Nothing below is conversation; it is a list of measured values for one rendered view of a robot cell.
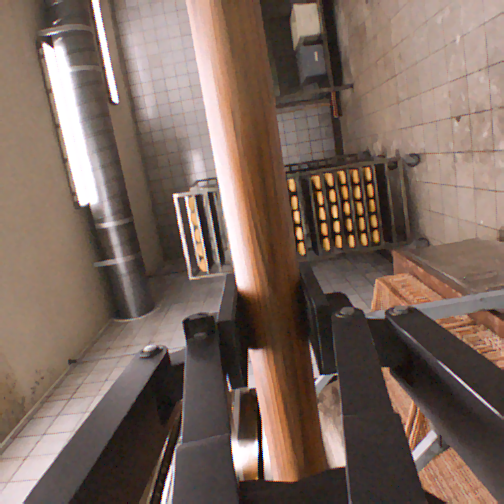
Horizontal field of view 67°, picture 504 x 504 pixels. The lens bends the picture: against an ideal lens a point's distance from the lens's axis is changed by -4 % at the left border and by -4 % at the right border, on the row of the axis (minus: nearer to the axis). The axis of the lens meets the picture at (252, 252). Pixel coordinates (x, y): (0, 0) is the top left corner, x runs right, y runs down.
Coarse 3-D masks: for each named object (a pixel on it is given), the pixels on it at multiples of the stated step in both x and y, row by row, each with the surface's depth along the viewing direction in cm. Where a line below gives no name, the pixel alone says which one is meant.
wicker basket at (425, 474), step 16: (464, 336) 110; (480, 336) 109; (496, 336) 106; (480, 352) 100; (496, 352) 99; (416, 416) 121; (416, 432) 122; (432, 464) 120; (448, 464) 118; (464, 464) 115; (432, 480) 116; (448, 480) 113; (464, 480) 111; (448, 496) 109; (464, 496) 106; (480, 496) 104
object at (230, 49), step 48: (192, 0) 15; (240, 0) 15; (240, 48) 15; (240, 96) 15; (240, 144) 16; (240, 192) 16; (240, 240) 17; (288, 240) 17; (240, 288) 18; (288, 288) 17; (288, 336) 18; (288, 384) 18; (288, 432) 19; (288, 480) 20
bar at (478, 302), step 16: (416, 304) 114; (432, 304) 112; (448, 304) 110; (464, 304) 110; (480, 304) 110; (496, 304) 110; (320, 384) 116; (432, 432) 67; (416, 448) 68; (432, 448) 66; (448, 448) 67; (416, 464) 66
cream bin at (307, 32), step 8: (296, 8) 401; (304, 8) 402; (312, 8) 402; (296, 16) 403; (304, 16) 403; (312, 16) 404; (296, 24) 448; (304, 24) 404; (312, 24) 405; (296, 32) 450; (304, 32) 407; (312, 32) 407; (320, 32) 408; (296, 40) 452; (304, 40) 422; (312, 40) 428; (296, 48) 444
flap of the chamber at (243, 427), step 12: (240, 396) 164; (252, 396) 186; (240, 408) 156; (252, 408) 176; (240, 420) 149; (252, 420) 168; (240, 432) 143; (252, 432) 160; (240, 444) 137; (252, 444) 152; (240, 456) 132; (252, 456) 146; (252, 468) 140
